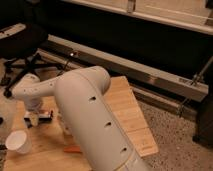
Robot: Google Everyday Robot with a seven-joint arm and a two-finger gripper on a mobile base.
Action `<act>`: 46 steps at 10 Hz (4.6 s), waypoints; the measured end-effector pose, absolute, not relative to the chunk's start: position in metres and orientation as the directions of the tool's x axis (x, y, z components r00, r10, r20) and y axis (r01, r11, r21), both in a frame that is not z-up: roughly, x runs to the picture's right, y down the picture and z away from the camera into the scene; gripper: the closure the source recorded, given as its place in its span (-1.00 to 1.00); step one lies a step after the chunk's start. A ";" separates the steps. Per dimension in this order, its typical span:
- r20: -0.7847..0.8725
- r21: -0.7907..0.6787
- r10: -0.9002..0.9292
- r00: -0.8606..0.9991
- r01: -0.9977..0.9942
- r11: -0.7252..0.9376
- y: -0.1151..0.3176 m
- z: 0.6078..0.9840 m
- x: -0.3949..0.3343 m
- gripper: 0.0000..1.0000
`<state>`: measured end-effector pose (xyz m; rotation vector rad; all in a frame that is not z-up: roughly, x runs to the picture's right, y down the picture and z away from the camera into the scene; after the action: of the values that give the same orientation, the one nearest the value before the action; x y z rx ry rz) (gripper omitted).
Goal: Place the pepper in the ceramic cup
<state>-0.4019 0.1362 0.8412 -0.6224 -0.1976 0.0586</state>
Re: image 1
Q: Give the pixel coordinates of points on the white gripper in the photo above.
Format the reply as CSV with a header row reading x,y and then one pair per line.
x,y
34,117

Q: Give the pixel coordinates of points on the orange pepper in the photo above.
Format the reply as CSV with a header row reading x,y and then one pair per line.
x,y
72,149

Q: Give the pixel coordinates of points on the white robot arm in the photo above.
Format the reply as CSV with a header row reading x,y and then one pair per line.
x,y
79,96

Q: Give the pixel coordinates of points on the small flat box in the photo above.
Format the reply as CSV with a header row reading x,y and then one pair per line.
x,y
42,116

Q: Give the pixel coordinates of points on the black office chair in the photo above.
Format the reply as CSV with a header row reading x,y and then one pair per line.
x,y
18,45

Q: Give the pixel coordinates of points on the metal rail beam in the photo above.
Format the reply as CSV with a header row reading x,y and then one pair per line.
x,y
56,47

